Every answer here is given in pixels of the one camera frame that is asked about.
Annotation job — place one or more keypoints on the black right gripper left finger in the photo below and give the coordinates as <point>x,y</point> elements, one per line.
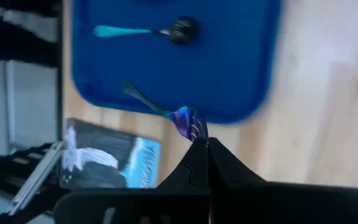
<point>166,205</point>

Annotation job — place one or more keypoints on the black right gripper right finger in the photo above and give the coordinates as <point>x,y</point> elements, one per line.
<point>291,205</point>

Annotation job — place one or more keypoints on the blue rectangular plastic tray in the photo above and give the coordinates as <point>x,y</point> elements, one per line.
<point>172,68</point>

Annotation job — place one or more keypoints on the black metal table frame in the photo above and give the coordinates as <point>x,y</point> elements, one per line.
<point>20,53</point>

